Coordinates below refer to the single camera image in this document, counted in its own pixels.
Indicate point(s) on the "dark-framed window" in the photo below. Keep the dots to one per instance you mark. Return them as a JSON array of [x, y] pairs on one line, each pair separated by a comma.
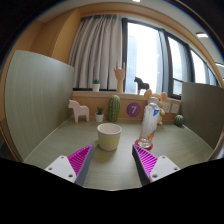
[[143, 56]]

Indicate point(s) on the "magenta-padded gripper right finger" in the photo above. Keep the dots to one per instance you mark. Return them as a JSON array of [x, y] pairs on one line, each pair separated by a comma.
[[161, 168]]

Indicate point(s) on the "small round green cactus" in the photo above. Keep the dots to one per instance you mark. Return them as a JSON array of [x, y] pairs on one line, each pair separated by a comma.
[[179, 120]]

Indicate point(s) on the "white wall socket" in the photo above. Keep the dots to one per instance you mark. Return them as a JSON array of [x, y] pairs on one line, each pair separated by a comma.
[[175, 108], [166, 107]]

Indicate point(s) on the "pink horse figurine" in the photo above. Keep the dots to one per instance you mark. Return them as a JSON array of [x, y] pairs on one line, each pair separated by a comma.
[[79, 110]]

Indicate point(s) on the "beige mouse plush toy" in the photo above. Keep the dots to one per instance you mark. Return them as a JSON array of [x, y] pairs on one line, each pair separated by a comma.
[[162, 97]]

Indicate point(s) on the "wooden hand figure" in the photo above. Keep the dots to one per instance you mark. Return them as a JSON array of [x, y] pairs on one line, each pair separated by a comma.
[[120, 78]]

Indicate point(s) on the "round purple number sign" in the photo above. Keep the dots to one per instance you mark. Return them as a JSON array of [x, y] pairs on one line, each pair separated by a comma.
[[133, 109]]

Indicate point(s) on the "small plant in white pot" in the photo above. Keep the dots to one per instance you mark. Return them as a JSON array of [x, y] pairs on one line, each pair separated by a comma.
[[99, 117], [96, 87]]

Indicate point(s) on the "pale yellow paper cup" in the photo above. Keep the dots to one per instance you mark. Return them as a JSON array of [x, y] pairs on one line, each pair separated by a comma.
[[109, 138]]

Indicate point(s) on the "tall green cactus decoration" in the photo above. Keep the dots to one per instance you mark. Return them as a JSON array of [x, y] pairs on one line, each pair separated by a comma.
[[114, 108]]

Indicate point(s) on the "grey curtain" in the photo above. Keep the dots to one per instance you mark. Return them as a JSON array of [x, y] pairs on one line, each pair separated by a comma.
[[96, 53]]

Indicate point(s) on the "grey-green desk partition panel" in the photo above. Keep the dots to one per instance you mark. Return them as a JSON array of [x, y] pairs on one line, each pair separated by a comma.
[[203, 113], [36, 103]]

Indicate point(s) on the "flat round red coaster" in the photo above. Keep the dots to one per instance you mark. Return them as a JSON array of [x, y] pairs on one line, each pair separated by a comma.
[[136, 145]]

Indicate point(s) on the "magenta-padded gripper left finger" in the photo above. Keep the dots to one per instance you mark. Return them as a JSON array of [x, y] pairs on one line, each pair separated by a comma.
[[63, 166]]

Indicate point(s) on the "ceiling lights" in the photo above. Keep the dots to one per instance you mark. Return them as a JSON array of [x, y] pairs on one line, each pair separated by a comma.
[[202, 34]]

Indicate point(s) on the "black horse figurine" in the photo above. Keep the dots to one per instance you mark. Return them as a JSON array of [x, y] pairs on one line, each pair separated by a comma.
[[141, 84]]

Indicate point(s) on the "clear plastic water bottle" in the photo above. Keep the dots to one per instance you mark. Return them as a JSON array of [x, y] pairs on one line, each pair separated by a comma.
[[149, 125]]

